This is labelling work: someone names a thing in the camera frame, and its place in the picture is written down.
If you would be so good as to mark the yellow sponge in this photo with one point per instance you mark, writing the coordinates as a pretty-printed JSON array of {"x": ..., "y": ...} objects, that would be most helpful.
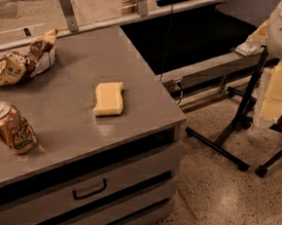
[{"x": 109, "y": 99}]

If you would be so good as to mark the grey drawer cabinet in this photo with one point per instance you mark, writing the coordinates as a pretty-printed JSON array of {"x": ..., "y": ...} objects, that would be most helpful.
[{"x": 136, "y": 152}]

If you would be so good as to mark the black rolling stand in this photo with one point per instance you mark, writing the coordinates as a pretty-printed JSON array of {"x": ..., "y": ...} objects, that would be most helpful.
[{"x": 241, "y": 120}]

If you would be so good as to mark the brown chip bag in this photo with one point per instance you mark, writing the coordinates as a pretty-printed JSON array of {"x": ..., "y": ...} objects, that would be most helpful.
[{"x": 22, "y": 65}]

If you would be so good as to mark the orange soda can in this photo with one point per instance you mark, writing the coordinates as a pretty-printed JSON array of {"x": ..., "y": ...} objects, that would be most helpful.
[{"x": 15, "y": 131}]

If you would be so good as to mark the grey tilted tray top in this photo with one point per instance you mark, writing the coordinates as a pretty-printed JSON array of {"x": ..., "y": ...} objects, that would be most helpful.
[{"x": 254, "y": 12}]

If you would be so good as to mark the grey metal rail frame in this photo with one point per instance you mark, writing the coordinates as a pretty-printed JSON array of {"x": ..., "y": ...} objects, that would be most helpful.
[{"x": 190, "y": 41}]

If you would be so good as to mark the black drawer handle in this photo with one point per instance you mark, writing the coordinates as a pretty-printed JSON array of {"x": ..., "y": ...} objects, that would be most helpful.
[{"x": 79, "y": 195}]

